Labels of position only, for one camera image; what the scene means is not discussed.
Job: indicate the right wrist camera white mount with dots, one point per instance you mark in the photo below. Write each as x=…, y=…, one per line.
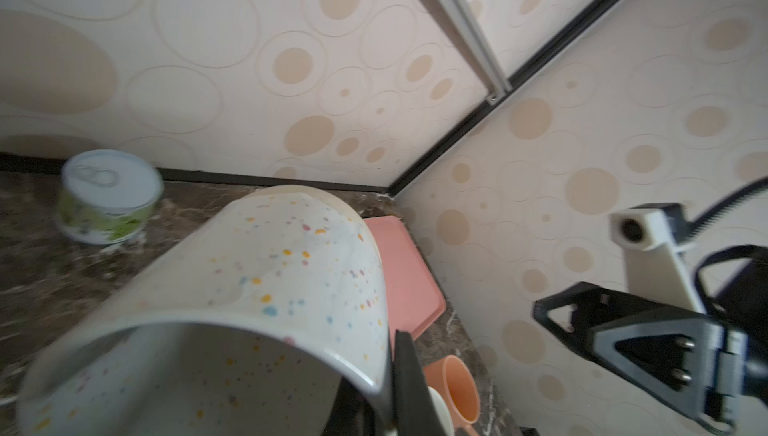
x=654, y=238

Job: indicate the small green white can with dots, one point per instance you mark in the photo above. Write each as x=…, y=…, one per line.
x=107, y=196

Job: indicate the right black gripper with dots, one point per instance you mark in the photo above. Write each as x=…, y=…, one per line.
x=692, y=363

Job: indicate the white ceramic mug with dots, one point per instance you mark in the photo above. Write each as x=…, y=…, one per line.
x=442, y=412

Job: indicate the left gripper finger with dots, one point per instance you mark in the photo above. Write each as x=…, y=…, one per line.
x=415, y=414

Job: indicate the peach cream speckled mug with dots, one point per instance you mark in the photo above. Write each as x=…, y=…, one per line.
x=451, y=378

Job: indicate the beige round mug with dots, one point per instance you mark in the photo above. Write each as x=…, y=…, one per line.
x=252, y=325

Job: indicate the pink plastic tray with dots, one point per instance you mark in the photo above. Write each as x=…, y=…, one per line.
x=414, y=300

